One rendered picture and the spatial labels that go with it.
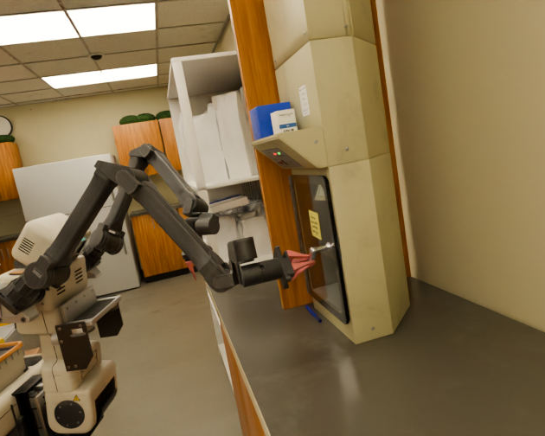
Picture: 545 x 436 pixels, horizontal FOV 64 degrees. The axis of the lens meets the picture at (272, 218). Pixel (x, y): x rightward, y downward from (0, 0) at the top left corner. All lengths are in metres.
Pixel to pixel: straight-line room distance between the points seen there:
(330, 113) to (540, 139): 0.47
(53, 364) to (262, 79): 1.17
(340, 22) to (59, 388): 1.42
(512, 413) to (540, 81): 0.68
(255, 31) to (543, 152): 0.88
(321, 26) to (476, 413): 0.88
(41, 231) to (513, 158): 1.37
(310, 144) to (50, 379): 1.16
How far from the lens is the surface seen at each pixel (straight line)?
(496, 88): 1.24
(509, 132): 1.22
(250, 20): 1.48
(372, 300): 1.18
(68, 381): 1.68
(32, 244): 1.58
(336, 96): 1.10
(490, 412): 0.95
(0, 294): 1.48
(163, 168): 1.67
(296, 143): 1.05
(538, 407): 0.98
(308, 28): 1.11
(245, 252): 1.12
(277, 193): 1.42
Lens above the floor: 1.47
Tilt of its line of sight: 9 degrees down
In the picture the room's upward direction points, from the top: 10 degrees counter-clockwise
